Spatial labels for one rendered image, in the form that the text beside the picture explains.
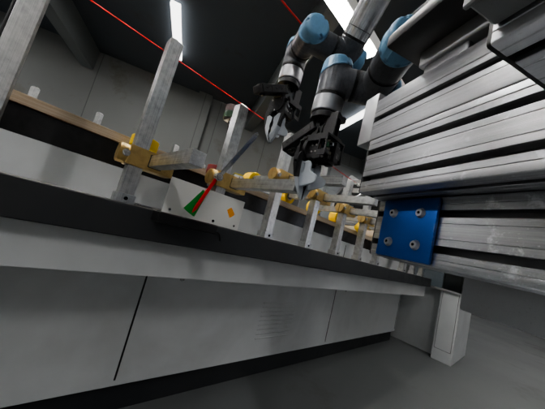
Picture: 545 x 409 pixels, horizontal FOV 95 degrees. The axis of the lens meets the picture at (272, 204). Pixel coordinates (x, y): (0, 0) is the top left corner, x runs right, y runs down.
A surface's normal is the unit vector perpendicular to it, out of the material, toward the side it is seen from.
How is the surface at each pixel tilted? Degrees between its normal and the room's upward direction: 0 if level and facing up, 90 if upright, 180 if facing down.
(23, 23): 90
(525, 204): 90
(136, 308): 90
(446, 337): 90
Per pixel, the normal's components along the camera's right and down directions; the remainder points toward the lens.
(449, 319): -0.69, -0.26
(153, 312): 0.68, 0.08
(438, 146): -0.91, -0.28
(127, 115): 0.33, -0.04
